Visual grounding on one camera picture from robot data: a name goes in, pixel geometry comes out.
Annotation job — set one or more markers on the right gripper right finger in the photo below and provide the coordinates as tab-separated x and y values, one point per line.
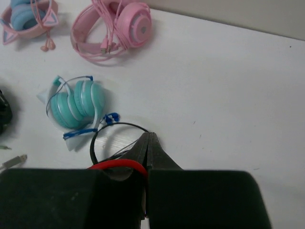
201	199

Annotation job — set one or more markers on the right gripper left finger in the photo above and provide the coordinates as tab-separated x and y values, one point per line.
114	198

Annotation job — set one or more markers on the grey headphones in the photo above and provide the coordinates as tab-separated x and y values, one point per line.
14	162

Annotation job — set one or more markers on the red black headphones with cable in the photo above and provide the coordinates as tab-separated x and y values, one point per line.
121	163

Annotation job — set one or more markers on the small black headphones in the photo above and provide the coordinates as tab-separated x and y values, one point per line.
107	145

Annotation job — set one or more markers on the teal white cat-ear headphones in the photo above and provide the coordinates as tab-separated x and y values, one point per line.
76	107

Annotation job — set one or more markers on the pink round headphones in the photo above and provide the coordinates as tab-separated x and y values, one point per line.
128	25

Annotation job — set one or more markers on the pink blue cat-ear headphones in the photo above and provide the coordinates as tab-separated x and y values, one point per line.
29	19

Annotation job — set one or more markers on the black gaming headset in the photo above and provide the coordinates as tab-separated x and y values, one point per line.
5	113

